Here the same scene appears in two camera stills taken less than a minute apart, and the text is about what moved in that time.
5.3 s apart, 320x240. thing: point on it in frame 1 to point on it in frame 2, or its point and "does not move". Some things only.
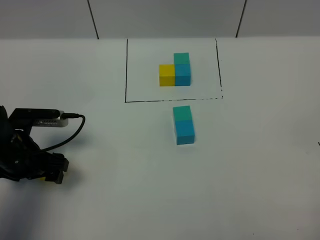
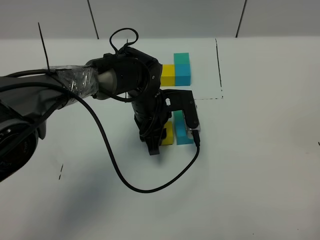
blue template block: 182,75 does not move
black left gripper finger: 56,176 to 153,143
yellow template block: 167,75 does not move
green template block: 181,58 does not move
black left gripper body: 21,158 to 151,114
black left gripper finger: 60,161 to 164,133
